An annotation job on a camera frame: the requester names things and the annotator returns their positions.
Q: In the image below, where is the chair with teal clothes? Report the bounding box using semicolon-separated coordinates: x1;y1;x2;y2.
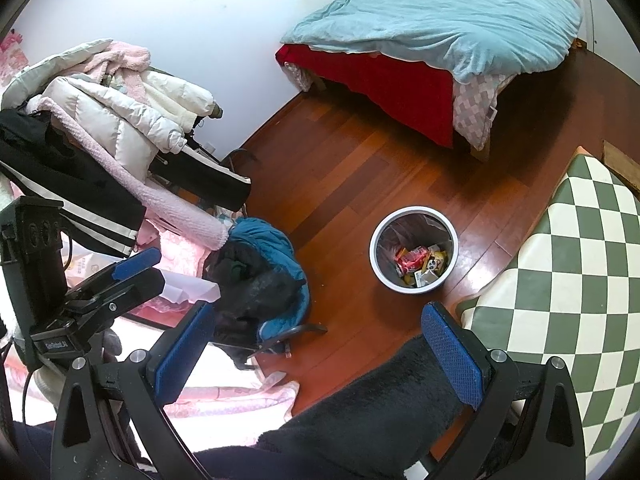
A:
205;217;309;356

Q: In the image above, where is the pink printed blanket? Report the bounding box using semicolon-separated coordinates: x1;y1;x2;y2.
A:
127;232;222;329

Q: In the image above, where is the yellow printed packet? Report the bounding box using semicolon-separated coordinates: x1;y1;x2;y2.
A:
425;246;448;274

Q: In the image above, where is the red bed sheet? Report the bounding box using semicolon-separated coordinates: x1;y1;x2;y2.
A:
276;44;455;148

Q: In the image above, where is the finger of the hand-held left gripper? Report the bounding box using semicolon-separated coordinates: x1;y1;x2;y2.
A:
70;247;162;300
75;270;167;322

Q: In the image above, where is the pink patterned bag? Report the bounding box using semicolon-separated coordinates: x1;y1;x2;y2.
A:
0;30;27;88

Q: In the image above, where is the person's left hand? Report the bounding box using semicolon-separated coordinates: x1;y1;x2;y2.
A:
102;329;124;366

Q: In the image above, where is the white paper sheet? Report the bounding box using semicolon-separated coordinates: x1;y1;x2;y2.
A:
160;269;222;305

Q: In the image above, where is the person's dark fleece clothing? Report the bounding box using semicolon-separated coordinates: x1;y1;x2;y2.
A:
192;335;476;480

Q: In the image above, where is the black cloth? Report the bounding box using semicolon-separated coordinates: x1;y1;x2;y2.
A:
207;245;302;333

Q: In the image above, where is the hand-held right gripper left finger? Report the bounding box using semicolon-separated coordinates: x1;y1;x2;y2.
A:
50;300;217;480

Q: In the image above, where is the green white checkered tablecloth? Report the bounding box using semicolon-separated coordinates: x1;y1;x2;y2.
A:
457;152;640;471

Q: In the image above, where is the bed with teal blanket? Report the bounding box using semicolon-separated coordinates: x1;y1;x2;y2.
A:
280;0;583;83

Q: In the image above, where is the black white-striped garment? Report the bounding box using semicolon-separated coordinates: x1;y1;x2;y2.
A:
149;144;252;212
0;109;147;259

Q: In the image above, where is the wooden board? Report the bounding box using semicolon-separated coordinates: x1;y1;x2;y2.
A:
602;140;640;189

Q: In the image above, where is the white puffer jacket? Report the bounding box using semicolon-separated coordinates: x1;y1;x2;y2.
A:
25;70;216;176

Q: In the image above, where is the red snack packet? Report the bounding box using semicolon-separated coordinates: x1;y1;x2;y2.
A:
395;247;427;274

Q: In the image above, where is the white round waste bin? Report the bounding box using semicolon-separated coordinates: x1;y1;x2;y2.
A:
369;206;459;293

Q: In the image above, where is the pale grey jacket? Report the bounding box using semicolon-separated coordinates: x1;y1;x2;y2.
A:
0;37;115;111

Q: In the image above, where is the pile of jackets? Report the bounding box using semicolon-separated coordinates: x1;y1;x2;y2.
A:
25;42;231;251

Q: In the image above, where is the pink white quilt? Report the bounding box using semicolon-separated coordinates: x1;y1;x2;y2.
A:
10;310;301;456

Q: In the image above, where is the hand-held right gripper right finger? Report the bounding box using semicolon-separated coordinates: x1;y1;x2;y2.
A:
421;301;587;480

